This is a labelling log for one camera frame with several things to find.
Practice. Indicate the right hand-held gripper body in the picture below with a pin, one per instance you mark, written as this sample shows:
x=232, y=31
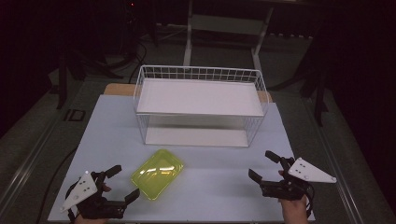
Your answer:
x=308, y=172

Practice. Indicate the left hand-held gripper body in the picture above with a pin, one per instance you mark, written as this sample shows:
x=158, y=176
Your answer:
x=93, y=205

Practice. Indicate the yellow-green plastic tray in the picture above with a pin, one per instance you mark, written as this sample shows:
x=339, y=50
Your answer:
x=157, y=174

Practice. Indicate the person's left hand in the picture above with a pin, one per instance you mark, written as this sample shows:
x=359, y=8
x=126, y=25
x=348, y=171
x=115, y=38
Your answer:
x=90, y=221

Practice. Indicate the person's right hand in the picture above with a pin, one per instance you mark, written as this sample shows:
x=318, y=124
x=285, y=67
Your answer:
x=294, y=211

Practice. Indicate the pale blue table mat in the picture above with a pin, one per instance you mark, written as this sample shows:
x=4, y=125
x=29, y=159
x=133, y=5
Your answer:
x=218, y=186

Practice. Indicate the black floor socket plate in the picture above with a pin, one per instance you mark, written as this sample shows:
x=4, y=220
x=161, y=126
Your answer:
x=74, y=115

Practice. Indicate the dark metal stand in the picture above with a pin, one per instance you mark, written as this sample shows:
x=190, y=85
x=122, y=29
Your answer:
x=319, y=93
x=62, y=81

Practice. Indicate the metal floor rail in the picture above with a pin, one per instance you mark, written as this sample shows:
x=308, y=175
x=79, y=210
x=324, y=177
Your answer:
x=21, y=174
x=339, y=168

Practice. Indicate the white metal stand frame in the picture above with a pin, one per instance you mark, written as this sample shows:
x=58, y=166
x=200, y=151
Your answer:
x=187, y=46

